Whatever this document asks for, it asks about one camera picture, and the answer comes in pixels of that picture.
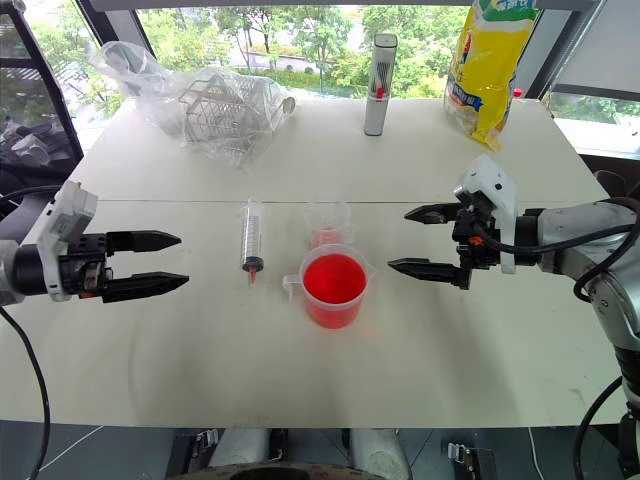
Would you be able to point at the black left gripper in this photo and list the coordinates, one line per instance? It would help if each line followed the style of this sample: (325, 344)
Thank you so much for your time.
(80, 267)

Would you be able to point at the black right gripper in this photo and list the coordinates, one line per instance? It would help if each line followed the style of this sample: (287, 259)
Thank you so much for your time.
(475, 240)

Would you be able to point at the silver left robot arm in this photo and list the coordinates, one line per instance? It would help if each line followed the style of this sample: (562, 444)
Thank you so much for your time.
(17, 272)

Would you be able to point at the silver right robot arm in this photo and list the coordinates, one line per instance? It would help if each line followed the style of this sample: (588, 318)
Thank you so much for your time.
(590, 260)

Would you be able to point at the small clear measuring cup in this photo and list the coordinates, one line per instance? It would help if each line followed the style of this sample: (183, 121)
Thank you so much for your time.
(326, 225)

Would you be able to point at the cup of red liquid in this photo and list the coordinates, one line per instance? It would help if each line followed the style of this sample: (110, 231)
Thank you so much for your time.
(332, 285)

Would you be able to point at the clear plastic syringe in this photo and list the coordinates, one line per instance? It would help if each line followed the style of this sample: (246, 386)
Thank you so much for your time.
(252, 240)

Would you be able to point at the white cylindrical container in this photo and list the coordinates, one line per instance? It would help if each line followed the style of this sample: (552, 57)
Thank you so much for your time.
(380, 85)

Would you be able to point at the black chair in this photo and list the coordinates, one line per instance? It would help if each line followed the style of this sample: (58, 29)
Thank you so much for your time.
(30, 125)

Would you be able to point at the yellow plastic bag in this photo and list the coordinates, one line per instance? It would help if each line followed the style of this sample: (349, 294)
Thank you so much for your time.
(487, 70)

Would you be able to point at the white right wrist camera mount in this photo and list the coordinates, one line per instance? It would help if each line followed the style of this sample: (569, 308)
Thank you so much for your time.
(492, 200)

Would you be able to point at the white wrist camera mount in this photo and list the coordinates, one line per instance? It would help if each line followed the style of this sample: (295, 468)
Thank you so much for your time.
(62, 230)
(492, 200)

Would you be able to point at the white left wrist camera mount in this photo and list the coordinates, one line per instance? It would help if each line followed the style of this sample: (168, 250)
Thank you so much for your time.
(62, 230)

